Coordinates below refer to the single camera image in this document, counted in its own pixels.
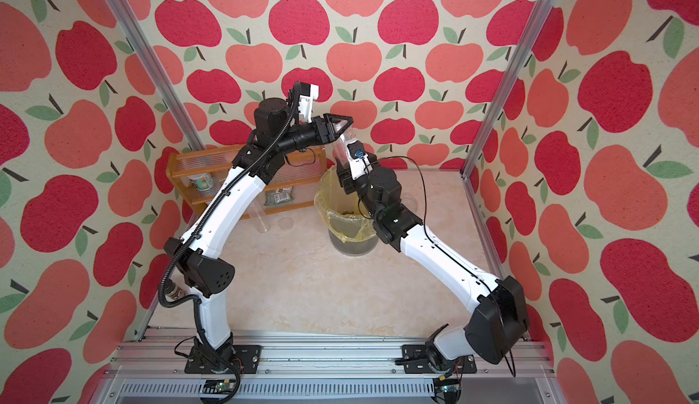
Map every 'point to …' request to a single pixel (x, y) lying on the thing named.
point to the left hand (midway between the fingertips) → (351, 127)
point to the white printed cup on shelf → (202, 182)
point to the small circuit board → (219, 386)
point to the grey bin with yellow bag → (349, 230)
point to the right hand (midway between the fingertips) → (353, 159)
